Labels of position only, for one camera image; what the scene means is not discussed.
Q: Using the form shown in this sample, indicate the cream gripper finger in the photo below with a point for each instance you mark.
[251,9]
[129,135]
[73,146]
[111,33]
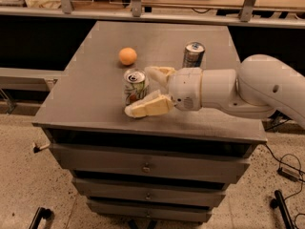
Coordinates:
[152,104]
[160,74]

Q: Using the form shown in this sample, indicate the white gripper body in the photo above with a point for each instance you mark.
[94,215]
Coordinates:
[185,87]

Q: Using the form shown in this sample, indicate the white green 7up can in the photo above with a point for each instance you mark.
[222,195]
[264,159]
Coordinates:
[136,85]

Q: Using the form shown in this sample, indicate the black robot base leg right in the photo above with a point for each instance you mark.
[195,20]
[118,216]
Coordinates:
[279,202]

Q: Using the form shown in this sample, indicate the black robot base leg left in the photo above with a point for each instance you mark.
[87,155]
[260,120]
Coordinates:
[42,213]

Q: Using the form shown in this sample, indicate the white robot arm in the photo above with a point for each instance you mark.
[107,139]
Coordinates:
[260,86]

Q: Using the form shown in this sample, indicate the blue silver energy drink can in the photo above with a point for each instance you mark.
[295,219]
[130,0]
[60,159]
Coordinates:
[193,55]

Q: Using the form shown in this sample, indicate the orange fruit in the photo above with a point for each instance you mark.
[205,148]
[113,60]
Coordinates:
[127,56]

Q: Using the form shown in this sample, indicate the grey drawer cabinet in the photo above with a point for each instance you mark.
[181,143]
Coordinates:
[86,105]

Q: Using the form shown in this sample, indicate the middle grey drawer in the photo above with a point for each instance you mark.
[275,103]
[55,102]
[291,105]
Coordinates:
[93,188]

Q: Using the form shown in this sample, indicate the grey drawer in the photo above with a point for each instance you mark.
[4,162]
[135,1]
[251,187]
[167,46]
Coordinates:
[93,188]
[148,211]
[149,163]

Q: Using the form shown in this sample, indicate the top grey drawer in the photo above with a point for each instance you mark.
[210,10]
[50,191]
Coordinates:
[149,163]

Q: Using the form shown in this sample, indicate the bottom grey drawer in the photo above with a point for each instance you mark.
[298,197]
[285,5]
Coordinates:
[148,211]

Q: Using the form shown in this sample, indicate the white plug on floor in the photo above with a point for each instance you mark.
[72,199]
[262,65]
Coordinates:
[36,149]

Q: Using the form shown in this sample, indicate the black power adapter with cable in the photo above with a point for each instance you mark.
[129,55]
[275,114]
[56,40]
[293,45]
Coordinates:
[293,174]

